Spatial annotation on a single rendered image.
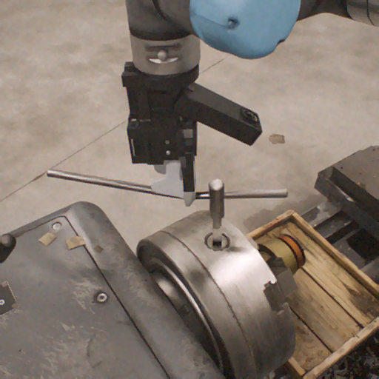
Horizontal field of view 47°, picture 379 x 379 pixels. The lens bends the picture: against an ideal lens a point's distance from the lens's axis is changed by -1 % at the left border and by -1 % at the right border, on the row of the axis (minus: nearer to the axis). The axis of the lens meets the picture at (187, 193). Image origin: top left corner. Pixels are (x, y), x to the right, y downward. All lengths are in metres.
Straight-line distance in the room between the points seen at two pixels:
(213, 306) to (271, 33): 0.41
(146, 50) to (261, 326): 0.43
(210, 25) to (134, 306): 0.39
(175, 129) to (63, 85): 2.98
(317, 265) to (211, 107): 0.71
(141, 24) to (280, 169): 2.27
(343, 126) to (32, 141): 2.05
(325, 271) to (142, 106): 0.74
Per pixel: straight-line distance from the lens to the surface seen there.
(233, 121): 0.52
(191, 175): 0.54
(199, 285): 0.65
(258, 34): 0.35
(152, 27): 0.45
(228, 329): 0.66
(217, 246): 0.69
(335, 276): 1.13
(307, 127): 3.03
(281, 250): 0.84
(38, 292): 0.65
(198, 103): 0.50
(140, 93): 0.51
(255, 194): 0.62
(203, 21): 0.36
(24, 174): 2.76
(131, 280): 0.64
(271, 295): 0.70
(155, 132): 0.51
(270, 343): 0.71
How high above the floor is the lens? 1.79
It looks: 46 degrees down
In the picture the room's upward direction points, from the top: straight up
